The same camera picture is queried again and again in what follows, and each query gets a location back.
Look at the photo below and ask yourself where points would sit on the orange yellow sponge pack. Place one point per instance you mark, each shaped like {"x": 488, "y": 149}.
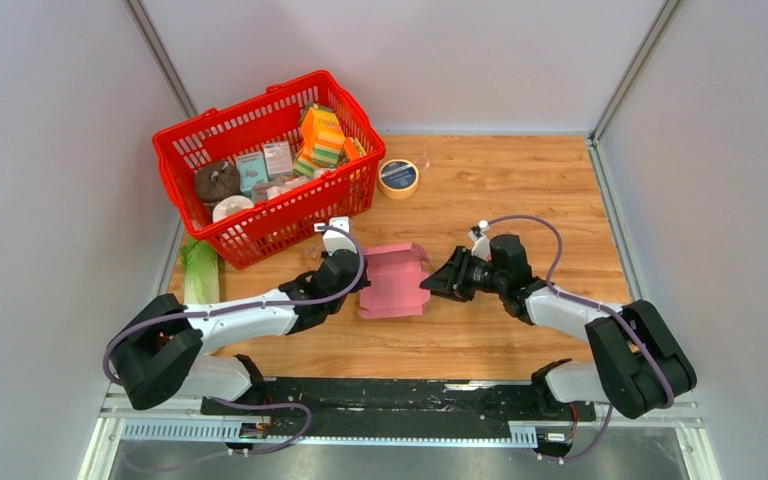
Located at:
{"x": 323, "y": 135}

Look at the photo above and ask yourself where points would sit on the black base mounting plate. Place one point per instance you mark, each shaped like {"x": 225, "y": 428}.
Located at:
{"x": 399, "y": 408}

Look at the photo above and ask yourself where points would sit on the napa cabbage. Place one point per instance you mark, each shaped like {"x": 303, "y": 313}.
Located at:
{"x": 200, "y": 273}

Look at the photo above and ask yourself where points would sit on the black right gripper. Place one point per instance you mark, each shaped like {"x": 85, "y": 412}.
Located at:
{"x": 442, "y": 282}

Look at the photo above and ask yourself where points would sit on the red plastic shopping basket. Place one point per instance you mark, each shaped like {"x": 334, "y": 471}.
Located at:
{"x": 287, "y": 208}

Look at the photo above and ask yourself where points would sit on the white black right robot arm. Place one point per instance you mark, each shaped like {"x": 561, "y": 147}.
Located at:
{"x": 637, "y": 364}

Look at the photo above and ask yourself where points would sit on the aluminium rail frame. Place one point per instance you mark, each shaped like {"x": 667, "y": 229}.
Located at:
{"x": 180, "y": 418}

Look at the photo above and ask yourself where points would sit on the pink paper box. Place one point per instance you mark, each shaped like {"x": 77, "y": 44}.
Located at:
{"x": 395, "y": 273}

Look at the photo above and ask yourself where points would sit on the green yellow sponge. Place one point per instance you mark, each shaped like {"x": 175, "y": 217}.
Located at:
{"x": 304, "y": 165}

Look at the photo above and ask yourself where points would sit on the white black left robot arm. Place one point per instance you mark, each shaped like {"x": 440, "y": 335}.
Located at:
{"x": 157, "y": 353}

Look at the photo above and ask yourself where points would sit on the grey pink small box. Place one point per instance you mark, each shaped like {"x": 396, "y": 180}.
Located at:
{"x": 278, "y": 158}

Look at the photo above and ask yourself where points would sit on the clear plastic bag with snack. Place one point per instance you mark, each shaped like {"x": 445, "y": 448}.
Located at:
{"x": 312, "y": 254}

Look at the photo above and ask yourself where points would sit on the teal small box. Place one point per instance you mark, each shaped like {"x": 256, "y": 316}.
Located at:
{"x": 252, "y": 170}

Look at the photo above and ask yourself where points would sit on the yellow masking tape roll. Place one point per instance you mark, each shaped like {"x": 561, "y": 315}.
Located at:
{"x": 398, "y": 178}

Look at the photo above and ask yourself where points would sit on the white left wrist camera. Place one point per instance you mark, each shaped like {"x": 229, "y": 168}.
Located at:
{"x": 334, "y": 235}

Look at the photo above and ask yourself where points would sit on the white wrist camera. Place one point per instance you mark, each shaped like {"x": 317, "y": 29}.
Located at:
{"x": 481, "y": 242}
{"x": 334, "y": 235}

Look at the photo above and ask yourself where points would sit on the white tape roll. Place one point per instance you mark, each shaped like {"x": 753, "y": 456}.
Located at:
{"x": 230, "y": 206}

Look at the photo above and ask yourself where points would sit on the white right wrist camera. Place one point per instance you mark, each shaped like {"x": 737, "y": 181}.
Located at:
{"x": 481, "y": 242}

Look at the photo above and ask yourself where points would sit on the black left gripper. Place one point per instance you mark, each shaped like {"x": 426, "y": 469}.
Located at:
{"x": 364, "y": 282}

